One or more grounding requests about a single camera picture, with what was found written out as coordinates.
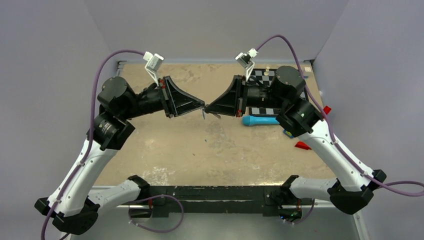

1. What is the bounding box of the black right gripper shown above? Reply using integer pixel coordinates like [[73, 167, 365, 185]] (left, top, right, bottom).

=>
[[205, 74, 287, 117]]

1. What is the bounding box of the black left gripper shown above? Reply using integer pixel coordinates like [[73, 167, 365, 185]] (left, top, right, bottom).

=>
[[120, 75, 205, 120]]

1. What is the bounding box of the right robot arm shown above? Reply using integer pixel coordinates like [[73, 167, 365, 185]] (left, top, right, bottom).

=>
[[205, 66, 387, 215]]

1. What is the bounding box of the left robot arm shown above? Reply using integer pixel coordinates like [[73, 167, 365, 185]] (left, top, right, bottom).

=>
[[34, 76, 205, 235]]

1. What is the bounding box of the light blue plastic cylinder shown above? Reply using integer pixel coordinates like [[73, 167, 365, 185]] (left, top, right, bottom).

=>
[[241, 115, 279, 127]]

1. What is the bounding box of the black white chessboard mat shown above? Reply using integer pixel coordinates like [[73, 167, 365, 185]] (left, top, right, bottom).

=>
[[246, 66, 306, 113]]

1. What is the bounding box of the red triangular block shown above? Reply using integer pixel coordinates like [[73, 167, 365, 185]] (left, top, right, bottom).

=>
[[295, 141, 312, 150]]

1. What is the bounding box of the red green toy block stack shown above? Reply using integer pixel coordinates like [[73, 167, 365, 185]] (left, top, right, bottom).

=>
[[323, 105, 332, 115]]

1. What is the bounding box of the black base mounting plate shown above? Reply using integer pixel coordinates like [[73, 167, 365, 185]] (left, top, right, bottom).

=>
[[149, 185, 312, 218]]

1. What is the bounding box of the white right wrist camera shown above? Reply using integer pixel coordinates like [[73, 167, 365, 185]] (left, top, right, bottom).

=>
[[234, 48, 258, 80]]

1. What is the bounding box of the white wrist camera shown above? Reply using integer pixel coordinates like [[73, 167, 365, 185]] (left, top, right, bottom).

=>
[[234, 48, 258, 80], [143, 51, 164, 86]]

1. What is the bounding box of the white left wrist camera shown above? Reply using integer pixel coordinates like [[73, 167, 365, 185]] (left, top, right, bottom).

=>
[[143, 51, 164, 86]]

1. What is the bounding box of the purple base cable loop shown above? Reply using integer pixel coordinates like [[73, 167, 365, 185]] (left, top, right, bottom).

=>
[[128, 194, 185, 233]]

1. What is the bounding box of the aluminium frame rail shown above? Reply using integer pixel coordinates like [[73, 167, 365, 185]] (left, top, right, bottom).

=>
[[70, 200, 367, 240]]

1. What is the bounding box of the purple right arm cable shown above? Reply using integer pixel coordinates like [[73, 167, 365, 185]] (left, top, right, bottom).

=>
[[255, 34, 424, 198]]

